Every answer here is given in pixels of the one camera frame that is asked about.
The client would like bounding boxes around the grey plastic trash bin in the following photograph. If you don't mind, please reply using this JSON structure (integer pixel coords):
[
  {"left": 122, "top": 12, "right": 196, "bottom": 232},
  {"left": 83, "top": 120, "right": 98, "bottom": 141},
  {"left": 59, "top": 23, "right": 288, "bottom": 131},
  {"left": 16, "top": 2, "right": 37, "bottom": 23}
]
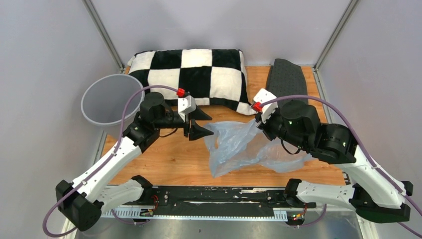
[{"left": 81, "top": 74, "right": 144, "bottom": 127}]

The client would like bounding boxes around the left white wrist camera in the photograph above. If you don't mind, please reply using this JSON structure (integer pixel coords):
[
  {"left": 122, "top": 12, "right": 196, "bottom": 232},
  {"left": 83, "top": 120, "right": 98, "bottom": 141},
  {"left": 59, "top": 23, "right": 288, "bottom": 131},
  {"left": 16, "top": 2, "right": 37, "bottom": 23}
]
[{"left": 177, "top": 95, "right": 196, "bottom": 117}]

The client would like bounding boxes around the left aluminium frame post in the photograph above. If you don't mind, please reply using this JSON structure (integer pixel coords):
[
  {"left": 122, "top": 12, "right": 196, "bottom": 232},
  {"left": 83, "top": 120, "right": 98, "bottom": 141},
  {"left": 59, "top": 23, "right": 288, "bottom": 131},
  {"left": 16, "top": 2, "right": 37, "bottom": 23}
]
[{"left": 82, "top": 0, "right": 125, "bottom": 73}]

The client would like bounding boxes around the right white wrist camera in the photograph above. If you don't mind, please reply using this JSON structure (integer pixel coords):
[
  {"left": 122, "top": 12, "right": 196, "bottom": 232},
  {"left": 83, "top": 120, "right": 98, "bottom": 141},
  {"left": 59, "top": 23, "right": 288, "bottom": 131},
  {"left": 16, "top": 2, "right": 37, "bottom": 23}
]
[{"left": 251, "top": 88, "right": 278, "bottom": 123}]

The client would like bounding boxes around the aluminium frame post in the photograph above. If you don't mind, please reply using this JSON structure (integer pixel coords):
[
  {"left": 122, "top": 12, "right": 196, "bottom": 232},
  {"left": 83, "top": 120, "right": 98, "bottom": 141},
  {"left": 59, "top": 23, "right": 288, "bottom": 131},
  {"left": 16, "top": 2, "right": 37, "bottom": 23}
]
[
  {"left": 82, "top": 0, "right": 125, "bottom": 73},
  {"left": 314, "top": 0, "right": 360, "bottom": 70}
]

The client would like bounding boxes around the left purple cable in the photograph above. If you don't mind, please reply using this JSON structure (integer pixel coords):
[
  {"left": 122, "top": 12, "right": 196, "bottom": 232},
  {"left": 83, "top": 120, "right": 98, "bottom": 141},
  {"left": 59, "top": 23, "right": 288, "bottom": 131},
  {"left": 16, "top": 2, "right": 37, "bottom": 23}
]
[{"left": 42, "top": 85, "right": 180, "bottom": 238}]

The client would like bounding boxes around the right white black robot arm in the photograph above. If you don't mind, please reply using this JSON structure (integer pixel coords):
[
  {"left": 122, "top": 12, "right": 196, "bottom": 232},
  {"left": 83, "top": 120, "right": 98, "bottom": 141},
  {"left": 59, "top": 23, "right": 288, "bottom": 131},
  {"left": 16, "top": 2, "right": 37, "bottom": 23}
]
[{"left": 252, "top": 100, "right": 413, "bottom": 224}]

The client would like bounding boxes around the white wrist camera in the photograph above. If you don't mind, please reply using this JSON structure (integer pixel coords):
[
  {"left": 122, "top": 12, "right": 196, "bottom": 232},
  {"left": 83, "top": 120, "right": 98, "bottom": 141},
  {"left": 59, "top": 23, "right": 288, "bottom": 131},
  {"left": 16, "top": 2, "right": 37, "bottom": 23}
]
[
  {"left": 251, "top": 88, "right": 278, "bottom": 123},
  {"left": 177, "top": 95, "right": 196, "bottom": 117}
]

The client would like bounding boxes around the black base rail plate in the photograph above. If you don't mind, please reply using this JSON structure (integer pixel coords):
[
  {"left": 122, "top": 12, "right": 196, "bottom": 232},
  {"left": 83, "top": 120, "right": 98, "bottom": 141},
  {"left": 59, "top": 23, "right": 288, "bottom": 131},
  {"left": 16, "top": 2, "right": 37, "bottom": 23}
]
[{"left": 127, "top": 186, "right": 305, "bottom": 218}]

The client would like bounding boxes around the dark grey perforated mat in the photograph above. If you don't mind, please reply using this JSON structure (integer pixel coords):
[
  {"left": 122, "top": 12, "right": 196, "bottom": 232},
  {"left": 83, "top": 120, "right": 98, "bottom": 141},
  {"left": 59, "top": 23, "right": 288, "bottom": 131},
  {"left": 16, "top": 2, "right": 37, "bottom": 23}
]
[{"left": 265, "top": 58, "right": 308, "bottom": 97}]

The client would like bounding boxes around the black white checkered pillow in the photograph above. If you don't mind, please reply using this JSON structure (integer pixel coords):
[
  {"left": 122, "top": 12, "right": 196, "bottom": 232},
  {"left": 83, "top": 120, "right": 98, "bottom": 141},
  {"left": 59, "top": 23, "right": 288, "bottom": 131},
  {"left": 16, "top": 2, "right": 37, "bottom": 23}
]
[{"left": 127, "top": 49, "right": 256, "bottom": 116}]

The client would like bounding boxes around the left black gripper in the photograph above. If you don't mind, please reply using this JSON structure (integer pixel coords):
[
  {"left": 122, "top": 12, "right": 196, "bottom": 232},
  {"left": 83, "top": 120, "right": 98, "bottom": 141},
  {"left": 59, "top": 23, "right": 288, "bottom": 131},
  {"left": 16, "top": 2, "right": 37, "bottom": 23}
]
[{"left": 154, "top": 104, "right": 214, "bottom": 141}]

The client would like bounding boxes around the translucent blue plastic trash bag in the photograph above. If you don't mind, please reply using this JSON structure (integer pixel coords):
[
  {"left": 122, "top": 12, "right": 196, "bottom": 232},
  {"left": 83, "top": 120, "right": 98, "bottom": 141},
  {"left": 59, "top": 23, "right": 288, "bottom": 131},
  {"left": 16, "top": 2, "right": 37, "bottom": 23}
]
[{"left": 204, "top": 120, "right": 314, "bottom": 178}]

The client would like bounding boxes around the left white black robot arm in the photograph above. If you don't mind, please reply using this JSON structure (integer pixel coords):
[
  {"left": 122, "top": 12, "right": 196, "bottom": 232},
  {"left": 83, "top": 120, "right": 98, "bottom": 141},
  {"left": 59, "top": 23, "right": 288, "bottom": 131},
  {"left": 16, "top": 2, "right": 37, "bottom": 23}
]
[{"left": 55, "top": 92, "right": 213, "bottom": 232}]

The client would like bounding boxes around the right aluminium frame post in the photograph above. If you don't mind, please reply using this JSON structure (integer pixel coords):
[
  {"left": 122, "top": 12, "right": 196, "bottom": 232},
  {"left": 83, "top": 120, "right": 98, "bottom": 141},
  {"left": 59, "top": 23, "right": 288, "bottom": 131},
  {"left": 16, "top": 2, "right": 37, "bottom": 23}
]
[{"left": 314, "top": 0, "right": 360, "bottom": 70}]

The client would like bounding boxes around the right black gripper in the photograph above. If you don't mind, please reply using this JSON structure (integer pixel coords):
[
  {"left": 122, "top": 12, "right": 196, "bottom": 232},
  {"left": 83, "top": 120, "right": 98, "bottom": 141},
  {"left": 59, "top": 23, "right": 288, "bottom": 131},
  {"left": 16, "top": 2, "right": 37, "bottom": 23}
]
[{"left": 254, "top": 107, "right": 309, "bottom": 152}]

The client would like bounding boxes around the white slotted cable duct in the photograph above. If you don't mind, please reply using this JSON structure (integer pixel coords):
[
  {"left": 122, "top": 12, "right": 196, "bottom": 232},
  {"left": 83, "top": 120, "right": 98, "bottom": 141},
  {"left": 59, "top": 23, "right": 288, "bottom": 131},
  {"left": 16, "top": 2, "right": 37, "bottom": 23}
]
[{"left": 99, "top": 207, "right": 288, "bottom": 222}]

